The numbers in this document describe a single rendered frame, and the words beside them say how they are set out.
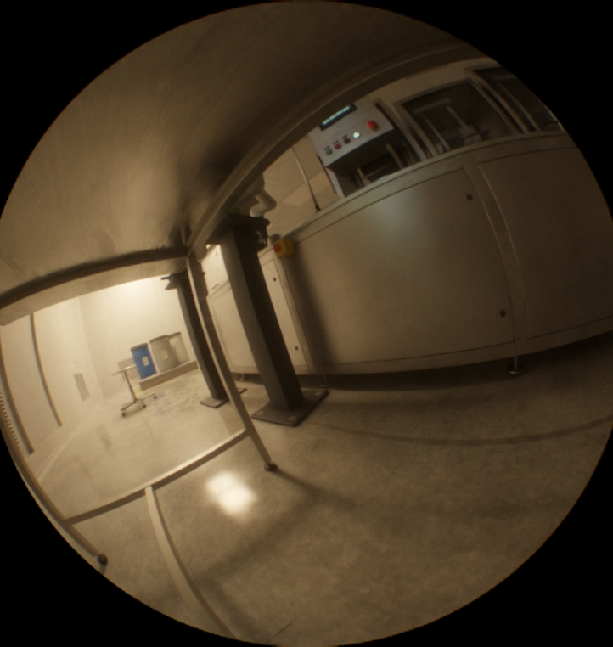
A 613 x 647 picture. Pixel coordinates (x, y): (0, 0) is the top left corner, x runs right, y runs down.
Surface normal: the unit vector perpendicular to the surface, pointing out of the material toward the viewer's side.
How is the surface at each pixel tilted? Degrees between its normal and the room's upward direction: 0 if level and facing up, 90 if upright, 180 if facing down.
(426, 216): 90
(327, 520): 0
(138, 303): 90
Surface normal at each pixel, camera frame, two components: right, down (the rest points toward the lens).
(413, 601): -0.30, -0.95
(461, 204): -0.63, 0.26
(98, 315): 0.72, -0.17
